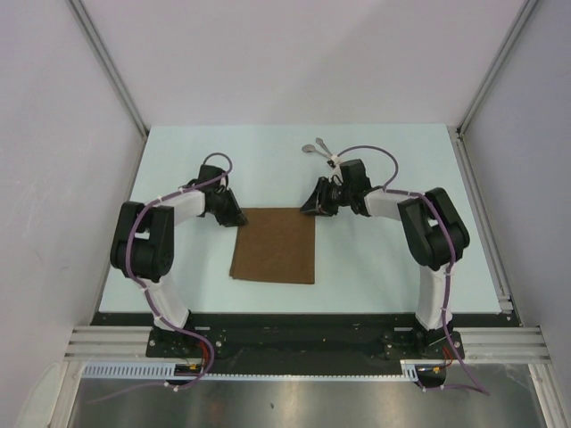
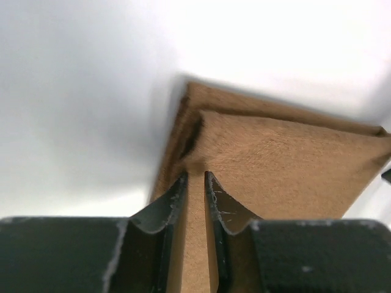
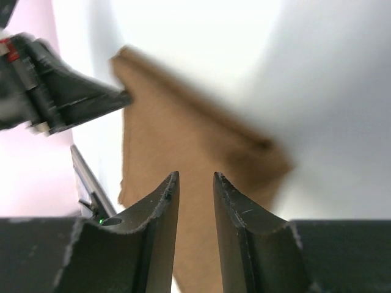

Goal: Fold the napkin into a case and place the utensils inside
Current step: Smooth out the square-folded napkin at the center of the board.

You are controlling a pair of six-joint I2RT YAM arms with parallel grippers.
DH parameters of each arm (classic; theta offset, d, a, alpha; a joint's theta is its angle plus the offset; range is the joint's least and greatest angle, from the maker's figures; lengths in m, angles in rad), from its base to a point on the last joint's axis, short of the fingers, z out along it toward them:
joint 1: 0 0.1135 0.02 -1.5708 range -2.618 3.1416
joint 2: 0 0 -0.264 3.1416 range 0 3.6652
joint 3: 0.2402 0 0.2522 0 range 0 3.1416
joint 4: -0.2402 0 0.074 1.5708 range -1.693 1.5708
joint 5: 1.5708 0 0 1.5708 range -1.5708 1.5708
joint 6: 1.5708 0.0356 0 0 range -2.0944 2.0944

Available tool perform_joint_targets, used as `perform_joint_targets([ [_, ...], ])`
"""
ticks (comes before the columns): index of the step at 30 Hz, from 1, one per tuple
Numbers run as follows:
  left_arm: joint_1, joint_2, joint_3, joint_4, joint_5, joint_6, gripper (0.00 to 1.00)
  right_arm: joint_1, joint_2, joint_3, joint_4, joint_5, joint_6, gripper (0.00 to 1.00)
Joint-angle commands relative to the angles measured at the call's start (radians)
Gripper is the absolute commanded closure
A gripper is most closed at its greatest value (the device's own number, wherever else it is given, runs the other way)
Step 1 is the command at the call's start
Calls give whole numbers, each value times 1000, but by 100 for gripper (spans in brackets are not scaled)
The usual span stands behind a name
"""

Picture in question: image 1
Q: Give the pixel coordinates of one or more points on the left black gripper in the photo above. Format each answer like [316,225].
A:
[235,217]

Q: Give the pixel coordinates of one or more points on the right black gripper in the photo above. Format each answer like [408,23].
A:
[318,202]

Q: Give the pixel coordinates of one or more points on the brown cloth napkin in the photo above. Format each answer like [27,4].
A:
[276,246]

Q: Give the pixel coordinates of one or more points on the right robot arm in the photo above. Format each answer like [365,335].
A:
[435,233]

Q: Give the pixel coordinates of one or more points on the silver metal fork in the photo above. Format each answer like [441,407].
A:
[325,148]

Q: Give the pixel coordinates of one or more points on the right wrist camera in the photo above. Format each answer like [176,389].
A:
[336,169]

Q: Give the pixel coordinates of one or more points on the spoon with pink handle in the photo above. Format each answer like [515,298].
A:
[310,148]

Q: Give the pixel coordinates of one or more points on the grey slotted cable duct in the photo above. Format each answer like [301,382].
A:
[178,373]

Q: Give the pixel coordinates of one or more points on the left aluminium frame post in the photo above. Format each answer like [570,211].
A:
[103,56]

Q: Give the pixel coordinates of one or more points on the aluminium frame post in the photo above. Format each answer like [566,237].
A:
[103,56]
[499,61]

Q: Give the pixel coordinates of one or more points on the right aluminium frame post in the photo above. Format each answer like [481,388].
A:
[499,61]

